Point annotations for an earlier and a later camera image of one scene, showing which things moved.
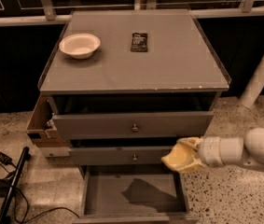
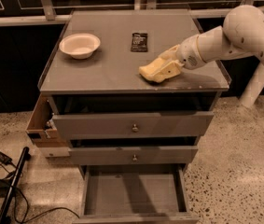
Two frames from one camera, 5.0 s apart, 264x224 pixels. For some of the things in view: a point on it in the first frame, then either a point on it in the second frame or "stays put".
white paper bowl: (80, 46) stays put
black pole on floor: (4, 216) stays put
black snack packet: (139, 42) stays put
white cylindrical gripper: (210, 151) -> (187, 54)
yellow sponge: (180, 156) -> (149, 70)
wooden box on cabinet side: (41, 128) stays put
